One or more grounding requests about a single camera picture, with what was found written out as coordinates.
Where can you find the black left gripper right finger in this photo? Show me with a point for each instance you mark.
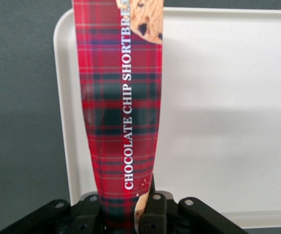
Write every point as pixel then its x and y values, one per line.
pixel 155 219

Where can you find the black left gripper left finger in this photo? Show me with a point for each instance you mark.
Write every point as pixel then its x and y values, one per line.
pixel 89 219

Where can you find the red tartan cookie box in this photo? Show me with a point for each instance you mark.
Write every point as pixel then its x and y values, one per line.
pixel 111 97

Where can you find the cream plastic tray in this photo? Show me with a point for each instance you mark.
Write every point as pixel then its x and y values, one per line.
pixel 216 109

